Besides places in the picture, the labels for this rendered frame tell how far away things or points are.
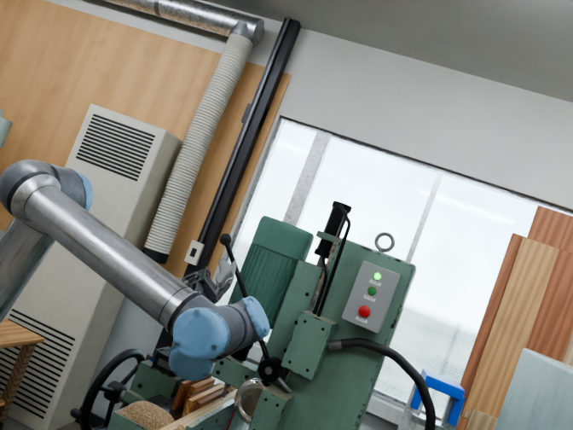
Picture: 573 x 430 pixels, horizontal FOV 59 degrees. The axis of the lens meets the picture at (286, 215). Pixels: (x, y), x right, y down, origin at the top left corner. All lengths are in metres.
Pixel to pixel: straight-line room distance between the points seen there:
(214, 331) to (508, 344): 2.07
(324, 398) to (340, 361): 0.11
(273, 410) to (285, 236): 0.47
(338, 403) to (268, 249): 0.46
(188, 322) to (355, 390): 0.63
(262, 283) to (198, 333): 0.59
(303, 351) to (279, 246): 0.32
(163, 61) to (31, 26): 1.03
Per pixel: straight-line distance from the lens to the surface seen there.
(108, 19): 3.77
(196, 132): 2.99
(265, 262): 1.46
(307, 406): 1.44
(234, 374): 1.56
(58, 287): 3.13
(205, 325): 0.90
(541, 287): 2.82
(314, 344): 1.32
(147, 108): 3.37
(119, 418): 1.42
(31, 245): 1.35
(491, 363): 2.77
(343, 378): 1.41
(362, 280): 1.32
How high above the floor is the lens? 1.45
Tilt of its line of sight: 3 degrees up
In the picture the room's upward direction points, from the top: 21 degrees clockwise
